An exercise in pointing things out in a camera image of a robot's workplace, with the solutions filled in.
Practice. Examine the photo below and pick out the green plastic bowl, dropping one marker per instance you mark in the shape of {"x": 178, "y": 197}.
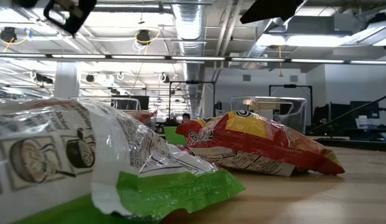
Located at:
{"x": 172, "y": 135}

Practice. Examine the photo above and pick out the long ceiling light bar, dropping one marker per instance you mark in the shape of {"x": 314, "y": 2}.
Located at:
{"x": 196, "y": 58}

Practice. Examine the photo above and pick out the green-edged ramen noodle packet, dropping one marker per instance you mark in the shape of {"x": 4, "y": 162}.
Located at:
{"x": 56, "y": 140}

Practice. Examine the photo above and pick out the red-edged ramen noodle packet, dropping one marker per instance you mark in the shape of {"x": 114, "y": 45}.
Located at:
{"x": 143, "y": 115}

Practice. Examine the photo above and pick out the red and yellow ramen packet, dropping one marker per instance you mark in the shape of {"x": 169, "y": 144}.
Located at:
{"x": 258, "y": 146}

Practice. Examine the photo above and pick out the silver ventilation duct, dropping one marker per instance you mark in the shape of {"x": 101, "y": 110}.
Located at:
{"x": 258, "y": 49}
{"x": 190, "y": 25}

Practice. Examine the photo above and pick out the person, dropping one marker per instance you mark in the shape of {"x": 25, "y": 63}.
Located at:
{"x": 186, "y": 117}

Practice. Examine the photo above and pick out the tan-lid spice jar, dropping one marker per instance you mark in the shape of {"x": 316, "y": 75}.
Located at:
{"x": 267, "y": 113}

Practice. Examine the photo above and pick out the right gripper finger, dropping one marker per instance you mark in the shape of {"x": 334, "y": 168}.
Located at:
{"x": 274, "y": 7}
{"x": 274, "y": 18}

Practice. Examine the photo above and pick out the black metal frame rig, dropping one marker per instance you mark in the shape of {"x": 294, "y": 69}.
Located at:
{"x": 289, "y": 86}
{"x": 193, "y": 82}

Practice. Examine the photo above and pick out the white pillar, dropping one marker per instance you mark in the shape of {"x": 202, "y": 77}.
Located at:
{"x": 67, "y": 81}

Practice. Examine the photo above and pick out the dark desk monitors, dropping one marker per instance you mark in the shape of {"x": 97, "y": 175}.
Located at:
{"x": 339, "y": 115}

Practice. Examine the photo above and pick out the black ceiling spotlight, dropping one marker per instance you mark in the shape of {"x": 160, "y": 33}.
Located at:
{"x": 144, "y": 37}
{"x": 7, "y": 35}

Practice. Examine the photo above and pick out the clear plastic bin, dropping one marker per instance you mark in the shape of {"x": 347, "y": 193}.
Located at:
{"x": 134, "y": 104}
{"x": 300, "y": 105}

